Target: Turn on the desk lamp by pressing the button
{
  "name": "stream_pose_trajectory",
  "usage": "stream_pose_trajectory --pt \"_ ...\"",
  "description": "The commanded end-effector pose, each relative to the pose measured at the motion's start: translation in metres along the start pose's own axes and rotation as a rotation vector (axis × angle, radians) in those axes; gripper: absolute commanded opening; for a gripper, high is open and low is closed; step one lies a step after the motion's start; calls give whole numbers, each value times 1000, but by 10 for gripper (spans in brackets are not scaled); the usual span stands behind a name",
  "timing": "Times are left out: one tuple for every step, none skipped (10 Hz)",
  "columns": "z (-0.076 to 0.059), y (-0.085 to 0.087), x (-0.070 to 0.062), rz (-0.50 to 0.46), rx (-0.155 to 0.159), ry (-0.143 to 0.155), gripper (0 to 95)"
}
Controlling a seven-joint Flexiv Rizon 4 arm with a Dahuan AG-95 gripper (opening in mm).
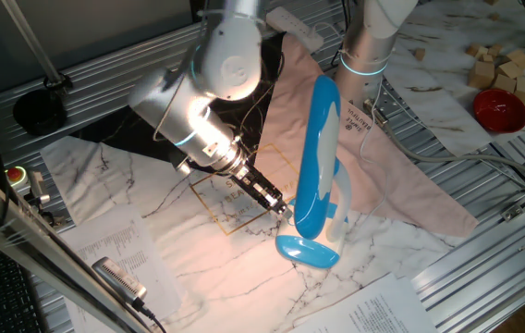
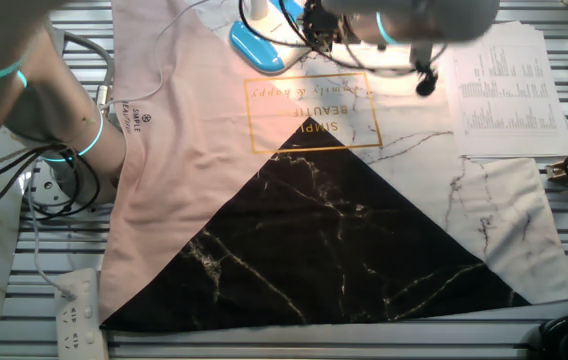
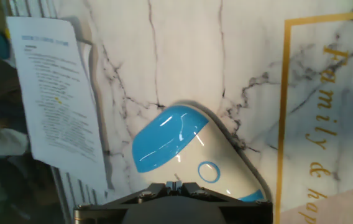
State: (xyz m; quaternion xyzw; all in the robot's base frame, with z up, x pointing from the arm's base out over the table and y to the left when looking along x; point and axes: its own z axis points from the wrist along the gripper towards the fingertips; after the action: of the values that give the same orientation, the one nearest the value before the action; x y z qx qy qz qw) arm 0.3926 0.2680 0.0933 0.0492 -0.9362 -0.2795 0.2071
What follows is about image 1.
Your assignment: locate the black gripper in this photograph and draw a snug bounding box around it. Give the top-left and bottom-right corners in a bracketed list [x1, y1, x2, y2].
[233, 162, 296, 219]

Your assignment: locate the blue and white desk lamp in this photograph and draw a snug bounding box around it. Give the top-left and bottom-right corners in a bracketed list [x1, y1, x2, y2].
[275, 74, 352, 270]

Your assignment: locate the red emergency stop button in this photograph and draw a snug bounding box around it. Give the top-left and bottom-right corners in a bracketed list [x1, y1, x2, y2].
[5, 165, 31, 191]

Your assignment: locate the marble pink black tablecloth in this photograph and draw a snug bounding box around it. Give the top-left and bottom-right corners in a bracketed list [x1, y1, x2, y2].
[40, 31, 480, 333]

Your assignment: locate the printed paper sheet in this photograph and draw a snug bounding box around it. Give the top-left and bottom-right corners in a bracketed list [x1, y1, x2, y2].
[287, 272, 439, 333]
[58, 203, 188, 333]

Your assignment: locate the white power strip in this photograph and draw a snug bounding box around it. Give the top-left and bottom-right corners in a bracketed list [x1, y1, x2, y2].
[265, 5, 325, 53]

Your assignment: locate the red bowl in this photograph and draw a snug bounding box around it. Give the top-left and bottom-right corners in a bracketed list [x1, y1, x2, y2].
[472, 88, 525, 134]

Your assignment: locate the large wooden cube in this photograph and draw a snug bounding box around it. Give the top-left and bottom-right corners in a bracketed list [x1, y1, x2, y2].
[467, 59, 496, 91]

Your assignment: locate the white gold-veined marble cloth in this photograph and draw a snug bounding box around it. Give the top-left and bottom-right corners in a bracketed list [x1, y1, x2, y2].
[382, 0, 525, 158]

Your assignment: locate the black round stand base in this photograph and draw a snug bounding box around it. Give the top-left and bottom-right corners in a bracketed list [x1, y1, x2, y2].
[12, 88, 68, 137]

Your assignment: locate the metal stand pole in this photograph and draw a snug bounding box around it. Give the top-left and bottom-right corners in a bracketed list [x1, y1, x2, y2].
[1, 0, 73, 93]

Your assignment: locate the thin white lamp cable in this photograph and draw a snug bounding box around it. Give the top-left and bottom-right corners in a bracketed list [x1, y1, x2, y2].
[348, 78, 389, 237]

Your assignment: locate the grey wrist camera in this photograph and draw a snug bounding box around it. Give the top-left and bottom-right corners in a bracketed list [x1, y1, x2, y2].
[168, 150, 195, 176]

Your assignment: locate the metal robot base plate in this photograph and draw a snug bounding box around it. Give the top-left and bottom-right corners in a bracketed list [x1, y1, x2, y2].
[368, 80, 419, 135]

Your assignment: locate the black camera cable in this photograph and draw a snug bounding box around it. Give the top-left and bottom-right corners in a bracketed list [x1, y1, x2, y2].
[131, 297, 168, 333]

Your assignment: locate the silver depth camera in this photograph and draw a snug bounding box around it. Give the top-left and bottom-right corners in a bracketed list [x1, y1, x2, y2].
[91, 256, 148, 304]

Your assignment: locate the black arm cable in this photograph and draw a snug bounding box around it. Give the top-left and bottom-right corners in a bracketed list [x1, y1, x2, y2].
[335, 0, 352, 70]

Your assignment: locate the grey metal camera mount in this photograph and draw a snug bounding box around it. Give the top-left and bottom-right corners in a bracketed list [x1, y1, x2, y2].
[28, 170, 60, 224]

